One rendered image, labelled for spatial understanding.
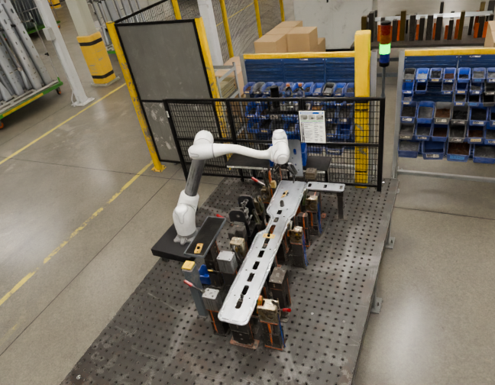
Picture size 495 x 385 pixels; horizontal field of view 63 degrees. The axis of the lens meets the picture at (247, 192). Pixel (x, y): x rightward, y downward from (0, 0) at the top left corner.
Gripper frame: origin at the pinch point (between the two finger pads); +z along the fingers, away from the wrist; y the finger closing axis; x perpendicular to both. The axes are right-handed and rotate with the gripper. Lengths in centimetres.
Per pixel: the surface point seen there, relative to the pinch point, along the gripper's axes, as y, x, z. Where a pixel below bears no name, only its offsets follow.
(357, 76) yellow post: 46, 58, -56
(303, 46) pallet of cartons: -86, 418, 30
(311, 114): 10, 54, -27
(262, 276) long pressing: 7, -82, 14
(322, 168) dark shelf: 20.8, 34.9, 10.9
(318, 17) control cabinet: -106, 635, 40
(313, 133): 11, 54, -10
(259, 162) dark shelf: -35, 39, 11
